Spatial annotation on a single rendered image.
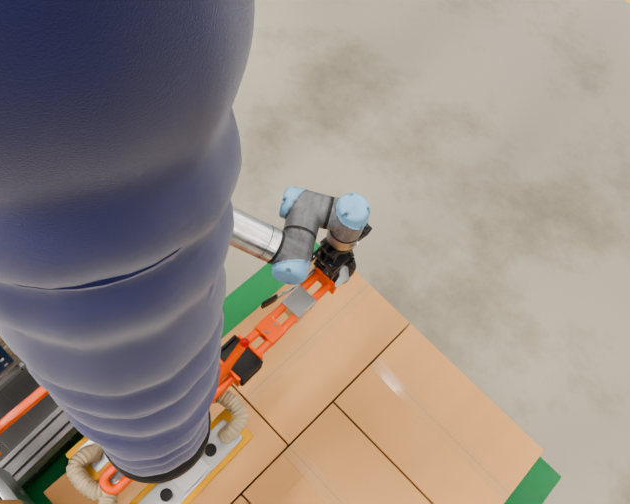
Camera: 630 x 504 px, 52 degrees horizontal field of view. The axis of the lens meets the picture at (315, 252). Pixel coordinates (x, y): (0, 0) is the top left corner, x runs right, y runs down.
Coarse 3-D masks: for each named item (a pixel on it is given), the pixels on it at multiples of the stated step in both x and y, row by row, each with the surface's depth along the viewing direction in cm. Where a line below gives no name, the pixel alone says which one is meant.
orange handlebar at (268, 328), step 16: (304, 288) 166; (320, 288) 167; (272, 320) 160; (288, 320) 162; (256, 336) 159; (272, 336) 159; (224, 384) 152; (32, 400) 143; (16, 416) 142; (0, 432) 140; (128, 480) 140
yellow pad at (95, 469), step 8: (80, 440) 153; (88, 440) 152; (72, 448) 152; (80, 448) 151; (104, 456) 152; (96, 464) 150; (104, 464) 151; (88, 472) 150; (96, 472) 150; (96, 480) 150
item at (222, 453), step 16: (224, 416) 160; (240, 432) 159; (208, 448) 154; (224, 448) 157; (240, 448) 158; (208, 464) 154; (224, 464) 156; (208, 480) 153; (144, 496) 150; (160, 496) 148; (176, 496) 150; (192, 496) 151
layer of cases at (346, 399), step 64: (256, 320) 216; (320, 320) 219; (384, 320) 223; (256, 384) 206; (320, 384) 209; (384, 384) 213; (448, 384) 216; (256, 448) 197; (320, 448) 200; (384, 448) 203; (448, 448) 206; (512, 448) 210
